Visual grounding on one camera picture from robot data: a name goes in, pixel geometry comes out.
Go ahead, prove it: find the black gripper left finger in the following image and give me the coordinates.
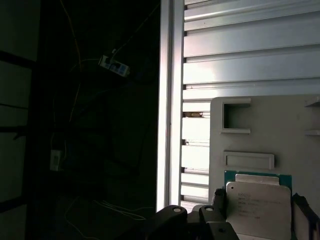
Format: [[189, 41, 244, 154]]
[[138, 186, 239, 240]]

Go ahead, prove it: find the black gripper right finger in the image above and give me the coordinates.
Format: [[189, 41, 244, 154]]
[[291, 191, 320, 240]]

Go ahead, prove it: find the CPU with silver top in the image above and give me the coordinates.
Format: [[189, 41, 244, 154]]
[[224, 170, 293, 237]]

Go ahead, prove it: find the grey parts rack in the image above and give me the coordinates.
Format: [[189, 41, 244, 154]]
[[209, 94, 320, 213]]

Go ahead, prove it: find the small white adapter box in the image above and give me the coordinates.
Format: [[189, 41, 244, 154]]
[[50, 148, 64, 172]]

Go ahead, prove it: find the white power strip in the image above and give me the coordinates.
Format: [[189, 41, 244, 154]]
[[98, 48, 132, 79]]

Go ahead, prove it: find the thin white cable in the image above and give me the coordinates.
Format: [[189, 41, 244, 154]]
[[63, 194, 151, 240]]

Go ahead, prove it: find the black metal table frame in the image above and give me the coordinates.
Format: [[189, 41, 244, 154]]
[[0, 0, 55, 240]]

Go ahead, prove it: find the thin yellow cable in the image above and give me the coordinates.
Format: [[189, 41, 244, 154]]
[[61, 0, 84, 121]]

